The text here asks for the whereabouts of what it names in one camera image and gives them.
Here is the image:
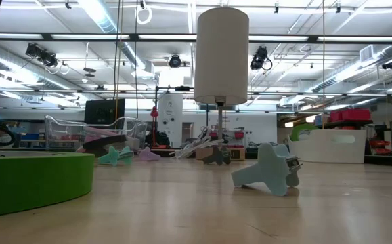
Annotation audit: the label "pale lilac staple remover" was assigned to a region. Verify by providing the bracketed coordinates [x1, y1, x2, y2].
[137, 146, 162, 162]

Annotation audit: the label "light blue staple remover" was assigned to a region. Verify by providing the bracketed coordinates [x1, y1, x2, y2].
[230, 142, 301, 197]

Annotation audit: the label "teal staple remover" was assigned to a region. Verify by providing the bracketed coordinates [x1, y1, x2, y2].
[97, 145, 135, 167]

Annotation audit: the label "black stapler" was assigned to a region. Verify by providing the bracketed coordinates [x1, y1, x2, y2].
[82, 134, 128, 157]

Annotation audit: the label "red stand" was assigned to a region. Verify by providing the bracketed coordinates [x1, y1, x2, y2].
[150, 106, 159, 147]

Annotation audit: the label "black ceiling spotlight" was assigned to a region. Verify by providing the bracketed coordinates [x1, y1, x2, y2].
[168, 54, 182, 68]
[249, 46, 273, 71]

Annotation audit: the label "white shade table lamp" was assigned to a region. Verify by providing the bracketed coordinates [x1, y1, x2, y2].
[194, 7, 250, 162]

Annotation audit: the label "black monitor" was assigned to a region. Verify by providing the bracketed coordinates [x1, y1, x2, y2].
[84, 98, 126, 125]

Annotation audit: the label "white plastic bin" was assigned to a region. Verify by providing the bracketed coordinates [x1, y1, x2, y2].
[287, 129, 368, 164]

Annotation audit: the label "clear plastic bin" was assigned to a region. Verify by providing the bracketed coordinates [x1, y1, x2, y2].
[44, 115, 148, 153]

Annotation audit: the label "red storage bins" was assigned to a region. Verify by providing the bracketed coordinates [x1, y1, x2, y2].
[328, 108, 372, 123]

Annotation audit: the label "yellow hanging cable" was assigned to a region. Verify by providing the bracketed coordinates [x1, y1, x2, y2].
[113, 0, 125, 147]

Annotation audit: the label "black overhead frame crossbar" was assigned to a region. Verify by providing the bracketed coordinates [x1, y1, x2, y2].
[0, 33, 392, 43]

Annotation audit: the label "white hanging ring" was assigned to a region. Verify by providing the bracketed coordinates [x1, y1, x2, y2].
[135, 0, 153, 26]

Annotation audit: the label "black ceiling camera cluster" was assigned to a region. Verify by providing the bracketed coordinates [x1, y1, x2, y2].
[25, 43, 58, 68]

